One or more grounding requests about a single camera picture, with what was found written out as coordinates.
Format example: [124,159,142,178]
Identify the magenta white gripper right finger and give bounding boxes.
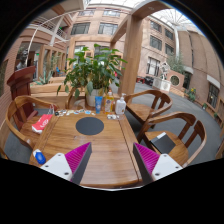
[133,143,182,184]

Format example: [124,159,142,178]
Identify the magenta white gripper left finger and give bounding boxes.
[41,142,92,185]

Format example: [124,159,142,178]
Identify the blue white computer mouse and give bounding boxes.
[33,149,46,164]

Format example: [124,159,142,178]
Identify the round dark grey mouse pad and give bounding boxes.
[76,117,104,135]

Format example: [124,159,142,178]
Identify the black notebook on chair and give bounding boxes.
[151,132,176,154]

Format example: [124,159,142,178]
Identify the wooden chair right near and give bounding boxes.
[137,111,207,168]

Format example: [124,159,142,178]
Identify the wooden chair left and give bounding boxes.
[0,95,58,159]

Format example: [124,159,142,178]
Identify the wooden chair behind table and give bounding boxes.
[65,87,85,109]

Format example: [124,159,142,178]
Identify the wooden chair right far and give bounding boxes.
[124,90,173,124]

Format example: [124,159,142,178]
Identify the white pump dispenser bottle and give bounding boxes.
[115,93,126,115]

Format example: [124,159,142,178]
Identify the yellow spray bottle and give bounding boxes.
[104,91,114,113]

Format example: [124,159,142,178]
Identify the blue tube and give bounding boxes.
[95,96,103,114]

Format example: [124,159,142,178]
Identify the green potted plant white pot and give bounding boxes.
[57,47,127,96]

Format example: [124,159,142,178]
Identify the dark red wooden podium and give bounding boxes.
[7,66,37,130]

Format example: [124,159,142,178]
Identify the bronze bust sculpture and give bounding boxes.
[16,49,28,70]

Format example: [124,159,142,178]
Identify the white statue on pedestal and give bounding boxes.
[153,62,171,93]

